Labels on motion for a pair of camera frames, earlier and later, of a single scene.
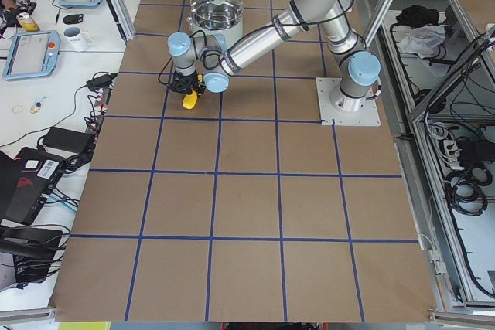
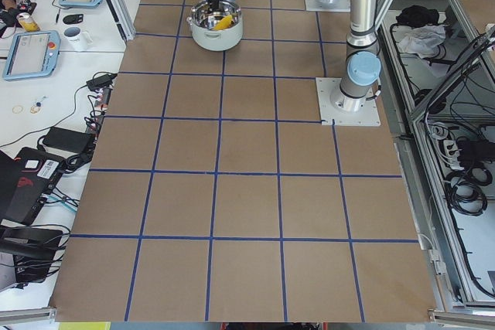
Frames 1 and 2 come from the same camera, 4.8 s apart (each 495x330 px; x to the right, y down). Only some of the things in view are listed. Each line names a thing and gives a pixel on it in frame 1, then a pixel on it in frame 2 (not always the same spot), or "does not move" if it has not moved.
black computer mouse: x=73 y=18 does not move
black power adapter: x=76 y=141 does not move
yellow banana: x=189 y=100 to x=226 y=23
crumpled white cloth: x=422 y=40 does not move
